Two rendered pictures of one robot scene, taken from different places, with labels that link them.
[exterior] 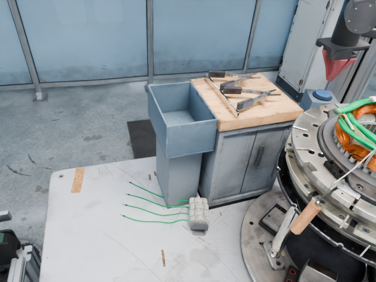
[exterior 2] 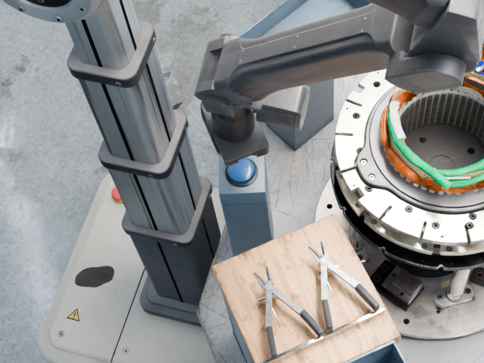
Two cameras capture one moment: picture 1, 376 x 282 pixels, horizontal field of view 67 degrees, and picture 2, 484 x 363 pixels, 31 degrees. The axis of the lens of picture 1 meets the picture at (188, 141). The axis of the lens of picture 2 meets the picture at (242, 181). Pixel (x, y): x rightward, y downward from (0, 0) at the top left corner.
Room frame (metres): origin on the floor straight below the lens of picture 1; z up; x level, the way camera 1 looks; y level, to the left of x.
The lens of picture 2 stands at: (0.58, 0.31, 2.20)
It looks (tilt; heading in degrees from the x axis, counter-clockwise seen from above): 61 degrees down; 278
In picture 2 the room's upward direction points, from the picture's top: 10 degrees counter-clockwise
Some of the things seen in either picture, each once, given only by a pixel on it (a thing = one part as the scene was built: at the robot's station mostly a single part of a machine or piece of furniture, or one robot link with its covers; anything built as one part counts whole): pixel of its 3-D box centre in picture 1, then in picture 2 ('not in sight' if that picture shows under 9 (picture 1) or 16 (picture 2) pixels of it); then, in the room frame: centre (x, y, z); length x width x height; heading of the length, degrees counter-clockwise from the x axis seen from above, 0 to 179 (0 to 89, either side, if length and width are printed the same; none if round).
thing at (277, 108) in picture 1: (242, 98); (304, 302); (0.59, -0.12, 1.05); 0.20 x 0.19 x 0.02; 112
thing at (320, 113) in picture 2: not in sight; (297, 78); (0.57, -0.58, 0.92); 0.25 x 0.11 x 0.28; 40
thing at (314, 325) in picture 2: (227, 85); (312, 323); (0.58, -0.08, 1.09); 0.04 x 0.01 x 0.02; 128
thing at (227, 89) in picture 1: (232, 90); (327, 315); (0.56, -0.09, 1.09); 0.04 x 0.01 x 0.02; 97
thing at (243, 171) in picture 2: (323, 93); (241, 170); (0.67, -0.34, 1.04); 0.04 x 0.04 x 0.01
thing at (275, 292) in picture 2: (241, 79); (284, 299); (0.61, -0.11, 1.09); 0.06 x 0.01 x 0.01; 138
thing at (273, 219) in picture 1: (276, 217); (402, 284); (0.42, -0.23, 0.83); 0.05 x 0.04 x 0.02; 138
